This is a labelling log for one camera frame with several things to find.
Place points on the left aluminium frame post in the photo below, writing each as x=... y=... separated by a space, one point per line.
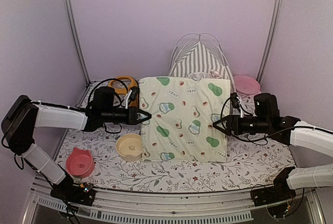
x=76 y=40

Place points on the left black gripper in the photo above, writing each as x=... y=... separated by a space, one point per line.
x=132 y=117

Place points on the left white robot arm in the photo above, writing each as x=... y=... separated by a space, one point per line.
x=25 y=116

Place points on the red cat-ear pet bowl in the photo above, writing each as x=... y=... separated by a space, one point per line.
x=80 y=163

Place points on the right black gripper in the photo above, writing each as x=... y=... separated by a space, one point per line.
x=229 y=120

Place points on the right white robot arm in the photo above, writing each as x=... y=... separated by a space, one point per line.
x=313 y=138

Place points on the right aluminium frame post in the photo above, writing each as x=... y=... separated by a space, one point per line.
x=269 y=40

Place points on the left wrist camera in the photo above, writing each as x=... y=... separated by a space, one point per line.
x=131 y=98

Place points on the cream pet bowl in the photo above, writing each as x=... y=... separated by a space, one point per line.
x=129 y=147

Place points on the green patterned cushion mat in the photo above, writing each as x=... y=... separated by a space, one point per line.
x=183 y=111

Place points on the aluminium frame post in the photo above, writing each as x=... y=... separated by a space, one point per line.
x=76 y=40
x=269 y=40

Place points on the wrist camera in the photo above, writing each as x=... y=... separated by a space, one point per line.
x=131 y=98
x=237 y=103

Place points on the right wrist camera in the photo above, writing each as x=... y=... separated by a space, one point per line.
x=237 y=103

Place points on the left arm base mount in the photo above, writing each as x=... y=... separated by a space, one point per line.
x=73 y=193

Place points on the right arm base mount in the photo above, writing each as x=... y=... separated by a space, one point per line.
x=265 y=195

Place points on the front aluminium rail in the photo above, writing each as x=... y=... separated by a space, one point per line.
x=114 y=206

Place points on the pink plate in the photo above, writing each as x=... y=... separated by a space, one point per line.
x=246 y=85

